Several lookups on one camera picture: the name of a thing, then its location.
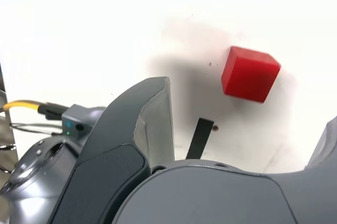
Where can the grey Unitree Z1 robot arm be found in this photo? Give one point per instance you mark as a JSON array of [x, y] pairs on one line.
[[31, 168]]

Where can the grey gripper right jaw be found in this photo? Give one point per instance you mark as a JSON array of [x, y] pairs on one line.
[[210, 197]]

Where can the black tape strip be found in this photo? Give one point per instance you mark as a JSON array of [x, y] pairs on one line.
[[200, 137]]

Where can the red cube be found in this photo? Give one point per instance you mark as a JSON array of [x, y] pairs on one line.
[[247, 76]]

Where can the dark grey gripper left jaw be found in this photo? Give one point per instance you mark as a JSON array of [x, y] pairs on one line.
[[105, 155]]

